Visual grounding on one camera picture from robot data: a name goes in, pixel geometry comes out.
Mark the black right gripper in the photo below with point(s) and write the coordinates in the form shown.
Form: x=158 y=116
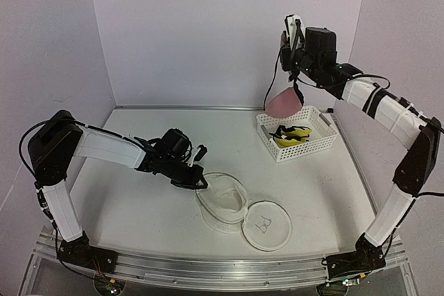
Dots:
x=286 y=64

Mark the white mesh laundry bag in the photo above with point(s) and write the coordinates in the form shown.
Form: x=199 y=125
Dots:
x=225 y=207

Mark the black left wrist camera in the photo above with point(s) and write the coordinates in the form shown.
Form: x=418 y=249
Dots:
x=197 y=154

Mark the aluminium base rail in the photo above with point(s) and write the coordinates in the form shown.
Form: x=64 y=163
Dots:
x=210 y=274

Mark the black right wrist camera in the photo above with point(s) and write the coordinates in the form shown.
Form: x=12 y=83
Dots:
x=295 y=31

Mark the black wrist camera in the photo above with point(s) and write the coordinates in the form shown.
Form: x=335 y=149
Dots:
x=197 y=154
x=295 y=31

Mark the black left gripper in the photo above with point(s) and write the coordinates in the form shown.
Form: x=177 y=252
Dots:
x=192 y=181

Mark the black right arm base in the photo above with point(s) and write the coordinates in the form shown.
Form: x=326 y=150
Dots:
x=364 y=259

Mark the white plastic perforated basket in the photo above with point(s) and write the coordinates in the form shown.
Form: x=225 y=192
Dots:
x=322 y=137

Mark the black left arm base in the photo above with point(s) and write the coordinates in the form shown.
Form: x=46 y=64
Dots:
x=81 y=254

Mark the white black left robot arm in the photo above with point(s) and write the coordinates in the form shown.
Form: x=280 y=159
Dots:
x=53 y=144

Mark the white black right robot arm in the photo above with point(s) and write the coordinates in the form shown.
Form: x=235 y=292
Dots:
x=418 y=134

